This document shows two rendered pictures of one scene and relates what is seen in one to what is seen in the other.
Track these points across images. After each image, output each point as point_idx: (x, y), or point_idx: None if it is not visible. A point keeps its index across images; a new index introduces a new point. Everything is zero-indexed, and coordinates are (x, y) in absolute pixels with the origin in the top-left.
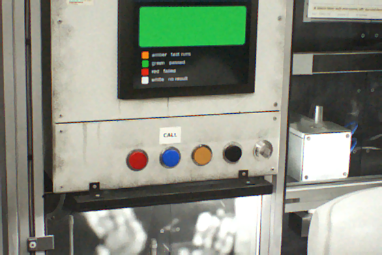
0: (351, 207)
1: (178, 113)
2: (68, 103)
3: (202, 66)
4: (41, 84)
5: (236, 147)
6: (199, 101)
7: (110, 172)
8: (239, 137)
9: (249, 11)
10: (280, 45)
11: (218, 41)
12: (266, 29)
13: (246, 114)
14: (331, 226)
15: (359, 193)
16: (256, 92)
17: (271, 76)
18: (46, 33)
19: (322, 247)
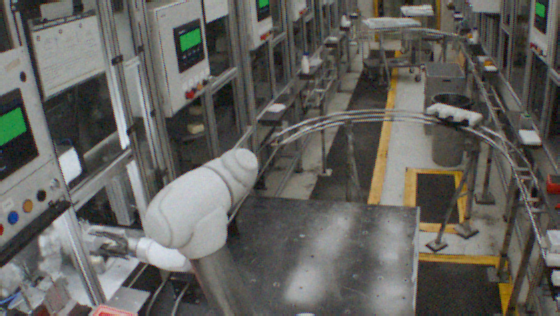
0: (171, 204)
1: (6, 189)
2: None
3: (10, 154)
4: None
5: (42, 191)
6: (14, 176)
7: None
8: (40, 184)
9: (22, 109)
10: (41, 120)
11: (13, 135)
12: (31, 115)
13: (39, 169)
14: (168, 219)
15: (167, 194)
16: (39, 154)
17: (43, 140)
18: None
19: (168, 232)
